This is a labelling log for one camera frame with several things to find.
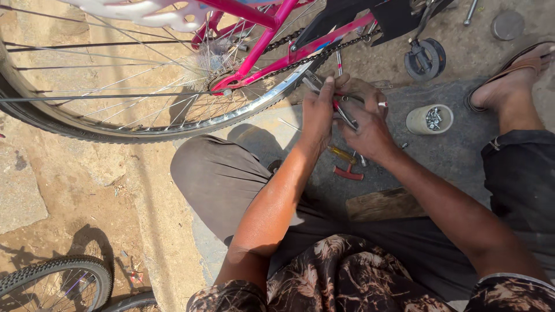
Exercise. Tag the thin chrome rod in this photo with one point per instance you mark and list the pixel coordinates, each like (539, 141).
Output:
(339, 63)

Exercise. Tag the person's left fingers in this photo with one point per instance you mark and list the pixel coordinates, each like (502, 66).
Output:
(328, 89)

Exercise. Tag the pink bicycle frame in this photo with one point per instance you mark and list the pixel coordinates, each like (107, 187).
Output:
(260, 48)

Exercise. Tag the grey black bicycle pedal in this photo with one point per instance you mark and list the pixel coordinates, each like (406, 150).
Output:
(425, 60)

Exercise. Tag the heap of silver screws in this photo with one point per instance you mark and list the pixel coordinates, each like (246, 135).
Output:
(433, 119)

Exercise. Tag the silver metal rod tool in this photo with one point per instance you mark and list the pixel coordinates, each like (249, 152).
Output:
(470, 12)

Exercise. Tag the knobbly-tyred spare bicycle wheel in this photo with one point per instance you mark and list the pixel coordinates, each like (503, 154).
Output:
(69, 264)

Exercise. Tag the person's right fingers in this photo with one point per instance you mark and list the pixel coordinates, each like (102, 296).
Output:
(368, 97)

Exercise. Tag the red paper scrap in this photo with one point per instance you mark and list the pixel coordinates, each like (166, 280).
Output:
(136, 277)

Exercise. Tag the brown patterned shirt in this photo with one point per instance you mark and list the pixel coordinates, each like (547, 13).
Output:
(347, 277)

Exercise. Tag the white plastic cup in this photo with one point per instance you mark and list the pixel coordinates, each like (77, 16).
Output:
(416, 121)

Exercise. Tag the person's left hand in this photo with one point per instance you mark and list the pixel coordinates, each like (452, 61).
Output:
(315, 119)

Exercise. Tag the small silver socket piece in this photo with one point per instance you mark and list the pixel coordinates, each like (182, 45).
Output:
(362, 161)

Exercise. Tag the round grey metal lid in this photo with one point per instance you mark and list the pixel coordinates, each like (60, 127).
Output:
(507, 26)

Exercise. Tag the spoked bicycle rear wheel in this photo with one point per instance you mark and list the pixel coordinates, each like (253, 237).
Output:
(108, 134)

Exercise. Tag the brown wooden block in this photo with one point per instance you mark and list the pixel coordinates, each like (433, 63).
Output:
(383, 204)

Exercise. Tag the silver metal spanner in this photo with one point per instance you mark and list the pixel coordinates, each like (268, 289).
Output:
(350, 120)

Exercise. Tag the bristle hub brush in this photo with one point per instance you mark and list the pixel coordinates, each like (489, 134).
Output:
(207, 60)

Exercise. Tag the white plastic bicycle guard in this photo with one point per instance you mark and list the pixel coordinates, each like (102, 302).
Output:
(138, 13)

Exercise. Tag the brown sandal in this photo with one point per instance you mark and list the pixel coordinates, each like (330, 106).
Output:
(520, 64)

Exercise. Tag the smooth black bicycle tyre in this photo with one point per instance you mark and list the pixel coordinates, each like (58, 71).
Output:
(130, 300)

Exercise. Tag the person's right hand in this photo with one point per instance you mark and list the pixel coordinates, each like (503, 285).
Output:
(368, 132)

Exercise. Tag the person's right foot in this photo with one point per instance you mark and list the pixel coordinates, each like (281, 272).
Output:
(503, 93)

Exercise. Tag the dark grey trousers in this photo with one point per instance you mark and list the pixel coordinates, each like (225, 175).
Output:
(216, 182)

